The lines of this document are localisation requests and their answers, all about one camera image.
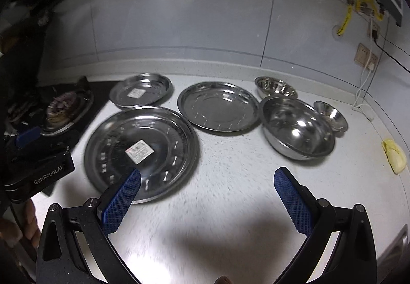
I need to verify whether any white power cable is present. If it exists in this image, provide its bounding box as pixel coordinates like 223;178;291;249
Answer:
351;16;379;121

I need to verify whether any medium steel plate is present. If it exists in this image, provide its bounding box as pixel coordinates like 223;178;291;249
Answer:
177;81;259;133

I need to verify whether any small steel bowl back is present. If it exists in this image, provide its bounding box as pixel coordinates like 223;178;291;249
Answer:
254;76;298;99

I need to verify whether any small steel plate with label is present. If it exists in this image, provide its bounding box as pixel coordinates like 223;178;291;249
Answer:
109;73;173;110

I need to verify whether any large steel bowl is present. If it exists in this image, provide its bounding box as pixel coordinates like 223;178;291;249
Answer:
259;95;336;161

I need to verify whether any black gas stove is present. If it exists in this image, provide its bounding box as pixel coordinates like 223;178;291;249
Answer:
1;76;115;151

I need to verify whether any small steel bowl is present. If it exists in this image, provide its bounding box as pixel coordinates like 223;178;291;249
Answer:
254;76;298;99
313;101;349;132

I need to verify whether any black power cable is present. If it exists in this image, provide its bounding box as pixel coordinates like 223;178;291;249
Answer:
371;29;410;73

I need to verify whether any person's left hand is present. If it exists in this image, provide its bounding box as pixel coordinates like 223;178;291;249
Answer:
0;199;41;249

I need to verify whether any yellow gas hose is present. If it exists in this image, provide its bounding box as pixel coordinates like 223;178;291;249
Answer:
324;0;385;37

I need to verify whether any beige wall socket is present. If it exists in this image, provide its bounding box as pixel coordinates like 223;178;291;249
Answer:
354;43;379;72

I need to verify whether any large steel plate with label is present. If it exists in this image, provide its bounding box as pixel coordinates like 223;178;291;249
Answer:
83;107;199;204

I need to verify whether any yellow cabbage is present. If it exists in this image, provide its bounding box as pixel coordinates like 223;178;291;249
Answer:
382;138;407;174

